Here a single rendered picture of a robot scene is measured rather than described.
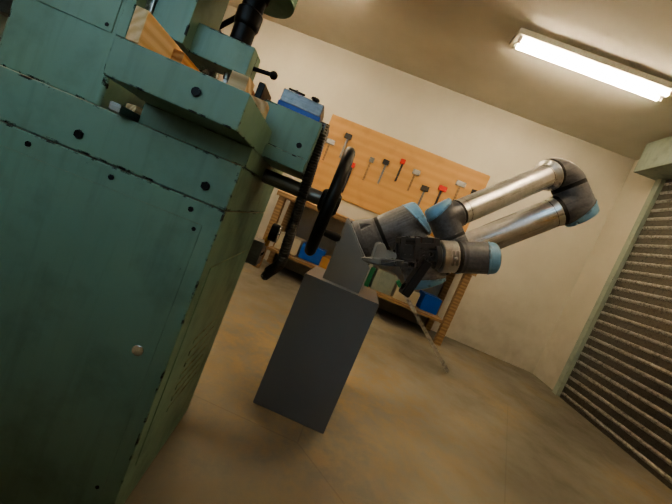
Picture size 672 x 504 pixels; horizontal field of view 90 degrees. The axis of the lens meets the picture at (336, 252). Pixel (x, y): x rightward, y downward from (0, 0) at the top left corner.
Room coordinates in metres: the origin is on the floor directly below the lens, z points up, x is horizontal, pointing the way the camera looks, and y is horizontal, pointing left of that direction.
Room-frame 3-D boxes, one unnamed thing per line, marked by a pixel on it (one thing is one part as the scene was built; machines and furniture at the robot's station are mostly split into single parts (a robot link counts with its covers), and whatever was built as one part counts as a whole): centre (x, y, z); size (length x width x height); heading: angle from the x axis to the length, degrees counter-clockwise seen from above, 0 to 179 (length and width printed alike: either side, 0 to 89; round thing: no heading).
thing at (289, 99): (0.82, 0.21, 0.99); 0.13 x 0.11 x 0.06; 5
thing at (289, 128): (0.82, 0.21, 0.91); 0.15 x 0.14 x 0.09; 5
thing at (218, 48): (0.82, 0.42, 1.03); 0.14 x 0.07 x 0.09; 95
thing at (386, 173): (4.05, -0.33, 1.50); 2.00 x 0.04 x 0.90; 87
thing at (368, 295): (1.38, -0.08, 0.28); 0.30 x 0.30 x 0.55; 87
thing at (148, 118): (0.83, 0.34, 0.82); 0.40 x 0.21 x 0.04; 5
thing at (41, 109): (0.81, 0.52, 0.76); 0.57 x 0.45 x 0.09; 95
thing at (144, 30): (0.80, 0.42, 0.92); 0.60 x 0.02 x 0.05; 5
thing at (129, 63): (0.81, 0.29, 0.87); 0.61 x 0.30 x 0.06; 5
